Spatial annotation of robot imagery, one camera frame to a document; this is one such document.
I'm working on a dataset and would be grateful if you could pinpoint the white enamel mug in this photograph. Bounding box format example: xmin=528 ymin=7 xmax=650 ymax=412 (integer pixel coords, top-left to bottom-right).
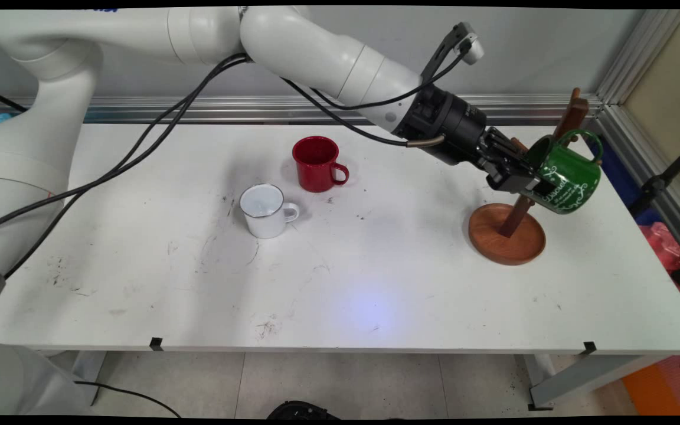
xmin=239 ymin=184 xmax=300 ymax=240

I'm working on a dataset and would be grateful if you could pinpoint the aluminium frame rail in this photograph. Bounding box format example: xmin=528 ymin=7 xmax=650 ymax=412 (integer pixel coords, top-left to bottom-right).
xmin=0 ymin=94 xmax=603 ymax=126
xmin=593 ymin=106 xmax=680 ymax=269

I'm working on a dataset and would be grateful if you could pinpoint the black tripod pole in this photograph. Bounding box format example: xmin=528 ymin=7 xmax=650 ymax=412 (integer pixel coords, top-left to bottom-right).
xmin=628 ymin=136 xmax=680 ymax=218

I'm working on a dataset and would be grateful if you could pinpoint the red enamel mug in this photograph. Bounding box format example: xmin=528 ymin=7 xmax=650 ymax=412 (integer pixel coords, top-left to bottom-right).
xmin=292 ymin=136 xmax=351 ymax=194

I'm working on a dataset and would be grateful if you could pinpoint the grey table leg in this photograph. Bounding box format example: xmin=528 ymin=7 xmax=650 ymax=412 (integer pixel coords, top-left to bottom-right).
xmin=514 ymin=354 xmax=666 ymax=413
xmin=70 ymin=351 xmax=108 ymax=407

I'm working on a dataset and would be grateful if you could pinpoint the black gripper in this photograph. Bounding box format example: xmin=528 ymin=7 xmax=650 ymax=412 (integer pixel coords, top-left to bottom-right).
xmin=398 ymin=84 xmax=557 ymax=199

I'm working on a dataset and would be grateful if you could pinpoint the red plastic bag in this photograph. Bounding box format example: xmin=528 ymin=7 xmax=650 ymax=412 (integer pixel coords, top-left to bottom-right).
xmin=638 ymin=221 xmax=680 ymax=324

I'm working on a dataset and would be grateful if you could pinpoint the green mug with white print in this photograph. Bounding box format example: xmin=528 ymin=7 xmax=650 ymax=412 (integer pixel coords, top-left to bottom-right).
xmin=526 ymin=128 xmax=605 ymax=215

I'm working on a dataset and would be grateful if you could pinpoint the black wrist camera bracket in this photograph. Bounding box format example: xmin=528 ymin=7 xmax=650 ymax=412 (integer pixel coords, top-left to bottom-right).
xmin=420 ymin=22 xmax=474 ymax=83

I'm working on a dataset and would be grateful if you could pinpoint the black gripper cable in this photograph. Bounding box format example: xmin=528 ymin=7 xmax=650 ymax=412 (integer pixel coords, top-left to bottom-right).
xmin=0 ymin=53 xmax=447 ymax=237

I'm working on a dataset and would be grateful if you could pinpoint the blue plastic sheet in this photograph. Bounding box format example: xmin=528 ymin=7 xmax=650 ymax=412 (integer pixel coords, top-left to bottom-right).
xmin=591 ymin=139 xmax=661 ymax=226

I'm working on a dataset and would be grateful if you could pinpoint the thin black floor cable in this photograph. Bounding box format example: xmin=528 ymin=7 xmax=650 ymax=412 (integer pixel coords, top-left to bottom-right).
xmin=74 ymin=381 xmax=183 ymax=419

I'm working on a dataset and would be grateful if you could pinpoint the wooden mug tree stand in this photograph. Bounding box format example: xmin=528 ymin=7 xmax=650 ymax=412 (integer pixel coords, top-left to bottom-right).
xmin=468 ymin=87 xmax=604 ymax=266

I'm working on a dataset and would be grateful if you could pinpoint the black camera cable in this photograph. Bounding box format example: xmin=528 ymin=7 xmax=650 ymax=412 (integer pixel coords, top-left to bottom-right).
xmin=2 ymin=41 xmax=472 ymax=281

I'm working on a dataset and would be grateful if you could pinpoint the beige partition panel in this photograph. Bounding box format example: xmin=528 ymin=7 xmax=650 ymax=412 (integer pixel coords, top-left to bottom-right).
xmin=623 ymin=9 xmax=680 ymax=204

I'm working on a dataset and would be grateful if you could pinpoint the aluminium frame post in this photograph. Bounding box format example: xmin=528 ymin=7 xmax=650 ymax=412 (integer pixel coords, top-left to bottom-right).
xmin=596 ymin=9 xmax=680 ymax=108

